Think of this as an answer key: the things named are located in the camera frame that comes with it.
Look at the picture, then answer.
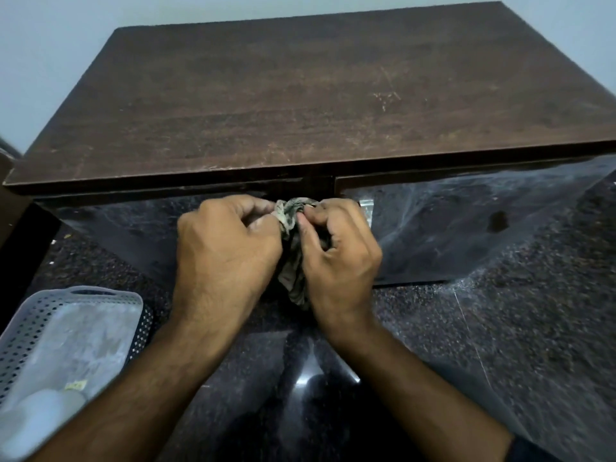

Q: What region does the white perforated plastic basket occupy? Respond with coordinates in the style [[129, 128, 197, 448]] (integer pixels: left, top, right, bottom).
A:
[[0, 286, 154, 431]]

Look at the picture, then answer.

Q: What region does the person's left forearm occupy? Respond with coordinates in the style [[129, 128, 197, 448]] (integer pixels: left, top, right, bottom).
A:
[[28, 305, 271, 462]]

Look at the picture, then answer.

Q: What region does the person's left hand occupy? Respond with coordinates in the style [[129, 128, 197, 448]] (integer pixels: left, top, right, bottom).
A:
[[171, 194, 285, 329]]

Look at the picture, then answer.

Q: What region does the person's right forearm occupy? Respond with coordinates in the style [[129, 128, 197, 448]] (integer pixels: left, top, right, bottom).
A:
[[323, 318, 517, 462]]

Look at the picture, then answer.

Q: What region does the dark brown wooden table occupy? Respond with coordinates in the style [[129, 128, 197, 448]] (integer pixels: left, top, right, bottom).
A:
[[2, 1, 616, 290]]

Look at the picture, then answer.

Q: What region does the grey patterned cloth rag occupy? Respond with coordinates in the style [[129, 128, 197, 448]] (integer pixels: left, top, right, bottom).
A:
[[272, 197, 334, 312]]

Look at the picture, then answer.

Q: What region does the person's right hand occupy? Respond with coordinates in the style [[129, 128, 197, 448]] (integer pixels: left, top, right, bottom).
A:
[[295, 198, 384, 335]]

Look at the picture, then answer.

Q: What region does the dark wooden furniture piece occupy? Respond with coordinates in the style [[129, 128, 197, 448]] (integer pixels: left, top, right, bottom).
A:
[[0, 137, 62, 332]]

